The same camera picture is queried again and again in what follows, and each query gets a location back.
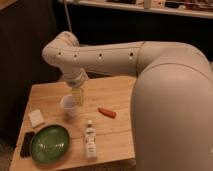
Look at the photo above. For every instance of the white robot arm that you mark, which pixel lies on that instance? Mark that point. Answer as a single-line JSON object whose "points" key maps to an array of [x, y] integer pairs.
{"points": [[171, 102]]}

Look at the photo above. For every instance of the orange carrot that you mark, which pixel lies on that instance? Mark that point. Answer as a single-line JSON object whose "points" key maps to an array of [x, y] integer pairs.
{"points": [[107, 112]]}

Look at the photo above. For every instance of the wooden table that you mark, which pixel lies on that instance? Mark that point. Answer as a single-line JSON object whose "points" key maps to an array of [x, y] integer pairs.
{"points": [[113, 135]]}

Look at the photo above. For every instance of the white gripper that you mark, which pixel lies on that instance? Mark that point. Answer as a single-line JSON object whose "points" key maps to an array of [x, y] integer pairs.
{"points": [[75, 78]]}

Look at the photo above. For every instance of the green glass bowl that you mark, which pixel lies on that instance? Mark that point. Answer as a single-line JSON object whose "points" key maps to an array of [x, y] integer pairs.
{"points": [[49, 144]]}

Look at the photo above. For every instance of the upper white shelf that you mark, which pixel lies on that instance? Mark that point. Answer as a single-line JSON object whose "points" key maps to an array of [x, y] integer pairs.
{"points": [[188, 8]]}

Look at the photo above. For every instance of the metal pole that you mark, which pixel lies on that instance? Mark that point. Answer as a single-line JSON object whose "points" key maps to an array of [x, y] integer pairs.
{"points": [[67, 16]]}

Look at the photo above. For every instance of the white sponge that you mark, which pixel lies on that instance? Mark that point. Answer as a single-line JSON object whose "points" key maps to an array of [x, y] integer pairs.
{"points": [[36, 118]]}

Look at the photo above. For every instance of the white plastic bottle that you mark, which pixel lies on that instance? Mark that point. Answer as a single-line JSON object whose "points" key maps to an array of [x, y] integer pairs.
{"points": [[90, 141]]}

